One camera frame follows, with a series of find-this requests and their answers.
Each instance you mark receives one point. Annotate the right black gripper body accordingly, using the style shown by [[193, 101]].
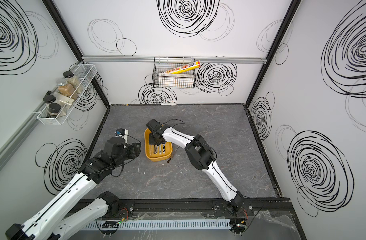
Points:
[[153, 140]]

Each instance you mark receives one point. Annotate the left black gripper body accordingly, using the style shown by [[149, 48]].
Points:
[[132, 151]]

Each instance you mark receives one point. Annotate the yellow plastic storage box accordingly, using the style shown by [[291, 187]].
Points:
[[157, 153]]

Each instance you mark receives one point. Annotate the black handle spoon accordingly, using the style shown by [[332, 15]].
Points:
[[173, 154]]

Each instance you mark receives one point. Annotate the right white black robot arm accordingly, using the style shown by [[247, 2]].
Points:
[[202, 156]]

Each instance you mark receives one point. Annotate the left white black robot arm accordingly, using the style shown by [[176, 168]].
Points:
[[51, 222]]

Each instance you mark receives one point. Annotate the yellow foil wrap box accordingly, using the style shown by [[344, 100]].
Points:
[[185, 68]]

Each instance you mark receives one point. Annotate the front spice jar black lid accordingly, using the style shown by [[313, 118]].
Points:
[[53, 110]]

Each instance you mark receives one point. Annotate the brown spice jar clear lid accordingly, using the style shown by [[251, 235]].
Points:
[[66, 89]]

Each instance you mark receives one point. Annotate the spice jar black lid far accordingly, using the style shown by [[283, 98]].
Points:
[[72, 79]]

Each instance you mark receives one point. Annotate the dark spice jar black lid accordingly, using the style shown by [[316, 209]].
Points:
[[50, 99]]

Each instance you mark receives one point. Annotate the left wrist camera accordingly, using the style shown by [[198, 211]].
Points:
[[122, 133]]

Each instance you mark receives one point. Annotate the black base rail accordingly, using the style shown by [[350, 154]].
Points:
[[206, 207]]

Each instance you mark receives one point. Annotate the black wire wall basket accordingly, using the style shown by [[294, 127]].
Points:
[[162, 79]]

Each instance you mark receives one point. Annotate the clear acrylic wall shelf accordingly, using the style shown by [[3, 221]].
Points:
[[87, 98]]

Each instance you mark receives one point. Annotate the white slotted cable duct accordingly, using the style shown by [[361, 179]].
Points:
[[202, 224]]

